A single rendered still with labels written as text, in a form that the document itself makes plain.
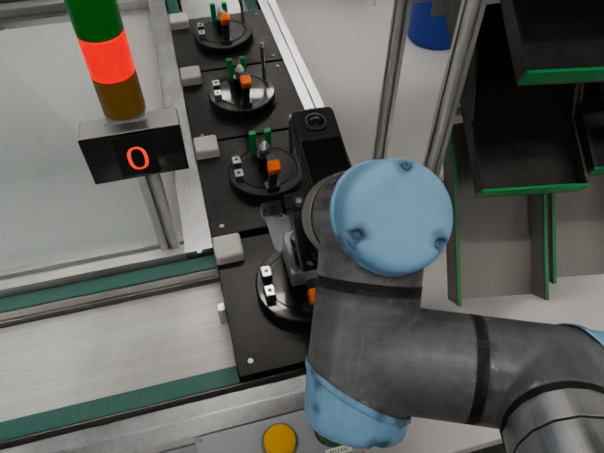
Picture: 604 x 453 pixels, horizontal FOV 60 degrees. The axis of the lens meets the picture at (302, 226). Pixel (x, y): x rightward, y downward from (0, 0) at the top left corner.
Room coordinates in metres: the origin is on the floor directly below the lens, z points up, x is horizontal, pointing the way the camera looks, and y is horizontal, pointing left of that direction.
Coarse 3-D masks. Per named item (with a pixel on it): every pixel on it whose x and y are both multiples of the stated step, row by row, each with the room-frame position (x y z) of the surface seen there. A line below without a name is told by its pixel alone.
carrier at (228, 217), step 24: (216, 144) 0.77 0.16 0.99; (240, 144) 0.79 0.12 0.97; (264, 144) 0.70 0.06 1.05; (288, 144) 0.79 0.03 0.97; (216, 168) 0.72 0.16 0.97; (240, 168) 0.70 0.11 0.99; (264, 168) 0.69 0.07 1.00; (288, 168) 0.70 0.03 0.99; (216, 192) 0.66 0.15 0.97; (240, 192) 0.65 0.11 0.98; (264, 192) 0.64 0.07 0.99; (288, 192) 0.64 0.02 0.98; (216, 216) 0.60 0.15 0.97; (240, 216) 0.60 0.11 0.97
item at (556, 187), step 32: (448, 0) 0.67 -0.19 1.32; (480, 32) 0.65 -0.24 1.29; (480, 64) 0.60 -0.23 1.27; (480, 96) 0.56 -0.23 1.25; (512, 96) 0.56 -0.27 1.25; (544, 96) 0.56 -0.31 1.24; (576, 96) 0.53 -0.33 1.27; (480, 128) 0.52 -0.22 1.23; (512, 128) 0.52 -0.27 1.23; (544, 128) 0.52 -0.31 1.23; (576, 128) 0.51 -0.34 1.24; (480, 160) 0.48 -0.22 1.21; (512, 160) 0.48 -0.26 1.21; (544, 160) 0.48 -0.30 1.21; (576, 160) 0.48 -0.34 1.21; (480, 192) 0.43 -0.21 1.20; (512, 192) 0.44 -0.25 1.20; (544, 192) 0.44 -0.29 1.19
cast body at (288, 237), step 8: (288, 232) 0.47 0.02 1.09; (288, 240) 0.45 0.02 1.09; (288, 248) 0.44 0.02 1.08; (288, 256) 0.44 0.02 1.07; (288, 264) 0.44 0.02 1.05; (312, 264) 0.44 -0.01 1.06; (288, 272) 0.44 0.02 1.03; (296, 272) 0.42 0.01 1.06; (304, 272) 0.42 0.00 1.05; (312, 272) 0.42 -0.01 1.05; (296, 280) 0.42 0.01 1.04; (304, 280) 0.42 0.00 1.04
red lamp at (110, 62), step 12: (120, 36) 0.51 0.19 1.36; (84, 48) 0.50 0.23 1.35; (96, 48) 0.49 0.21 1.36; (108, 48) 0.50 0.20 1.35; (120, 48) 0.51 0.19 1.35; (84, 60) 0.51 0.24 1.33; (96, 60) 0.49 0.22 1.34; (108, 60) 0.50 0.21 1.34; (120, 60) 0.50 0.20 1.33; (132, 60) 0.52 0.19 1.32; (96, 72) 0.50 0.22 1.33; (108, 72) 0.49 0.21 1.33; (120, 72) 0.50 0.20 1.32; (132, 72) 0.51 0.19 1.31
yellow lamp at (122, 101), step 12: (96, 84) 0.50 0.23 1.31; (108, 84) 0.50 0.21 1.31; (120, 84) 0.50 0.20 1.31; (132, 84) 0.51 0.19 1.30; (108, 96) 0.49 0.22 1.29; (120, 96) 0.50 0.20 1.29; (132, 96) 0.50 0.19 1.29; (108, 108) 0.50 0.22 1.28; (120, 108) 0.49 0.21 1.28; (132, 108) 0.50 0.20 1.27; (144, 108) 0.52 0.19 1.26
